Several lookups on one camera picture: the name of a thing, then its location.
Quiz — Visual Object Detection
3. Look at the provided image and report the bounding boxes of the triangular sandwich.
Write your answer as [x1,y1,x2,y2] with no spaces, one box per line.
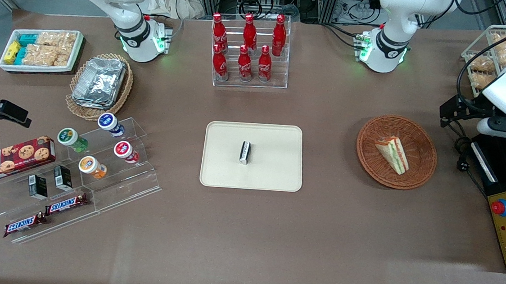
[372,135,412,176]

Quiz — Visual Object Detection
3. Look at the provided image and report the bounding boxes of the white rectangular snack tray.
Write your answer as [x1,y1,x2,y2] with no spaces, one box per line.
[0,25,86,77]

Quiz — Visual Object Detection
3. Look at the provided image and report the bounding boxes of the silver foil tray stack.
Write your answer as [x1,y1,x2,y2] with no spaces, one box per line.
[71,55,128,113]

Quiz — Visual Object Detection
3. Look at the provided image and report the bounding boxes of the brown round wicker basket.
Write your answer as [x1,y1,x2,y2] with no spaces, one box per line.
[352,112,441,193]

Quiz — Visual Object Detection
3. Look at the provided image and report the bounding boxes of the light oval wicker basket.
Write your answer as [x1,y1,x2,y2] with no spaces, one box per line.
[64,50,136,124]

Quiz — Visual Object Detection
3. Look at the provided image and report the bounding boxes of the beige plastic tray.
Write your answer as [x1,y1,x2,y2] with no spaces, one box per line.
[199,119,307,194]

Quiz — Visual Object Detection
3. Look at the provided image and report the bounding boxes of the red Walkers cookie box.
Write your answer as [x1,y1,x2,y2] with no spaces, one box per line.
[0,132,58,191]

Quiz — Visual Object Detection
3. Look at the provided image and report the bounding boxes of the green capped small bottle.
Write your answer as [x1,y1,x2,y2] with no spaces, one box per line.
[56,126,90,154]

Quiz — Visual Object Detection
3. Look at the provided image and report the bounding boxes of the yellow snack packet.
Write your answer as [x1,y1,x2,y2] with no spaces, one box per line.
[4,40,22,65]

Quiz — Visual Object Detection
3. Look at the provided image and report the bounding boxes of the clear rice cracker packet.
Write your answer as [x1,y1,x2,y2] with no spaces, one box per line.
[55,45,74,68]
[23,44,59,68]
[57,31,77,48]
[36,31,60,47]

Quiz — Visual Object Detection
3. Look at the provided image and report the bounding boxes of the black machine housing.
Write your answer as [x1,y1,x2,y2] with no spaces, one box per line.
[459,124,506,274]

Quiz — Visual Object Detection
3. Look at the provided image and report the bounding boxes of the small black carton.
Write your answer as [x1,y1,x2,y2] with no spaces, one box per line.
[51,165,75,192]
[27,174,50,201]

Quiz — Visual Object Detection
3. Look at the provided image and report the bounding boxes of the orange capped small bottle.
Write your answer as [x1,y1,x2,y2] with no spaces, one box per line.
[77,155,109,181]

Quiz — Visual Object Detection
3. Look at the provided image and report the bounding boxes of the blue capped small bottle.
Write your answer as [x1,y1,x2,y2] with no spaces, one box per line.
[96,111,127,139]

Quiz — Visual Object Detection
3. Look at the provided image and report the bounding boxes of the red emergency stop button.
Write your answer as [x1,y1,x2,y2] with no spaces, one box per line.
[490,198,506,218]

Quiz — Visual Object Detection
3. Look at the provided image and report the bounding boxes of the Snickers chocolate bar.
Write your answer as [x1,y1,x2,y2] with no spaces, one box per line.
[44,190,91,219]
[3,209,48,241]

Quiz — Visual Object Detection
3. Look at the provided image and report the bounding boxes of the red capped small bottle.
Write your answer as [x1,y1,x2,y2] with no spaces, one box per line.
[113,140,141,165]

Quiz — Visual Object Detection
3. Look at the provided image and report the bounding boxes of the clear acrylic stepped stand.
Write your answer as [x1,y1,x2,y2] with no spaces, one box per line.
[0,107,167,256]

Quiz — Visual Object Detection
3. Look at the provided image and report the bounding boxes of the clear acrylic bottle rack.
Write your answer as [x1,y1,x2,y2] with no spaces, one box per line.
[206,10,294,92]

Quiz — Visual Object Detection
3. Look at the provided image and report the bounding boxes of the red cola bottle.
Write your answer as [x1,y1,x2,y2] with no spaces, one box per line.
[210,13,231,53]
[210,43,232,82]
[241,13,260,53]
[236,45,255,83]
[257,45,275,83]
[271,14,289,58]

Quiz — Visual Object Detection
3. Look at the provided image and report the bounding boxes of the small black white box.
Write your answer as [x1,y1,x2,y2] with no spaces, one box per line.
[238,140,253,166]

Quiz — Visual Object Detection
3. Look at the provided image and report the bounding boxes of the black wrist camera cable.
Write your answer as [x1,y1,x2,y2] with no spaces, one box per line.
[453,22,506,118]

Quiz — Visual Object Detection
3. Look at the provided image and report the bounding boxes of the white wire rack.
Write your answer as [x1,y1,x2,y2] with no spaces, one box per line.
[457,21,506,102]

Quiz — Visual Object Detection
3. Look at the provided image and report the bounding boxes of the black power cable with plug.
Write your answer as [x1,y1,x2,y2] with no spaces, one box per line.
[445,121,495,198]

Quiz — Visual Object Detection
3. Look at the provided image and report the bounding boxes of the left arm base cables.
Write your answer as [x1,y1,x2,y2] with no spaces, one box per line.
[320,23,367,50]

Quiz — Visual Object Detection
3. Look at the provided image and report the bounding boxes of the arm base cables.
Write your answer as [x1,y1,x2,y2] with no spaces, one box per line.
[140,13,185,56]
[320,23,367,50]

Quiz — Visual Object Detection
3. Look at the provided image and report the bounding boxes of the black cable bundle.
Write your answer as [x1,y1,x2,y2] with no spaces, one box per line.
[334,0,383,27]

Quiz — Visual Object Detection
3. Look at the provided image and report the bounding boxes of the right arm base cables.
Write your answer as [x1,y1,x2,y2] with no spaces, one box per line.
[140,13,185,56]

